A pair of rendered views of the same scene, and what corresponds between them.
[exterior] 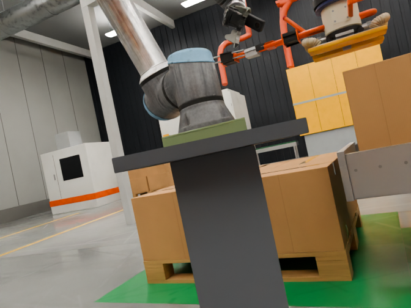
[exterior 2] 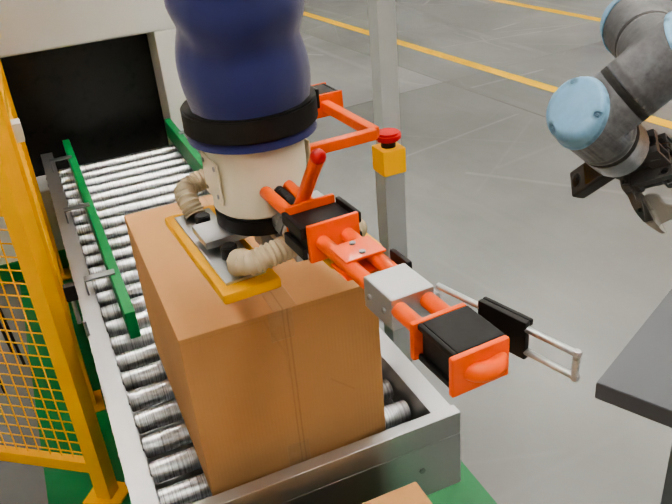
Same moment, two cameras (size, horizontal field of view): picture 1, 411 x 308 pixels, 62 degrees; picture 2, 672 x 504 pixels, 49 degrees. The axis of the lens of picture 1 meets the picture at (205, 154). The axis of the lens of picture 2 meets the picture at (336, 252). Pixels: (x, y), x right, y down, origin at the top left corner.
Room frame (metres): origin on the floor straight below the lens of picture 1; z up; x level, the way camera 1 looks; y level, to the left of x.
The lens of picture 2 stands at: (2.51, 0.09, 1.72)
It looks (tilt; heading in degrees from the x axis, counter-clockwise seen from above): 29 degrees down; 221
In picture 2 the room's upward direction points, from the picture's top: 5 degrees counter-clockwise
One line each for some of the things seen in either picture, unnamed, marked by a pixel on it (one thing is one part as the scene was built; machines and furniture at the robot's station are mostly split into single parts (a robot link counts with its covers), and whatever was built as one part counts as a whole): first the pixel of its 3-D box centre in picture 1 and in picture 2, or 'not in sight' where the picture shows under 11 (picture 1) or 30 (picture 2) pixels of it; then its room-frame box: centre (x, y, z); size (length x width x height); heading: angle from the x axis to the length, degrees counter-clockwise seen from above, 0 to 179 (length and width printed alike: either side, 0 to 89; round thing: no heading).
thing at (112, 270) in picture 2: not in sight; (81, 217); (1.26, -2.19, 0.60); 1.60 x 0.11 x 0.09; 63
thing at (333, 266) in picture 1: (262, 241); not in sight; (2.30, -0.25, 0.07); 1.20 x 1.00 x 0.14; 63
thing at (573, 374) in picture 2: (235, 54); (473, 306); (1.85, -0.27, 1.22); 0.31 x 0.03 x 0.05; 78
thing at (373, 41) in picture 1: (346, 47); (216, 241); (1.77, -0.83, 1.11); 0.34 x 0.10 x 0.05; 66
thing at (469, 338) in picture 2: (229, 59); (458, 348); (1.93, -0.24, 1.22); 0.08 x 0.07 x 0.05; 66
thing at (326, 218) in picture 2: (290, 38); (322, 227); (1.78, -0.56, 1.22); 0.10 x 0.08 x 0.06; 156
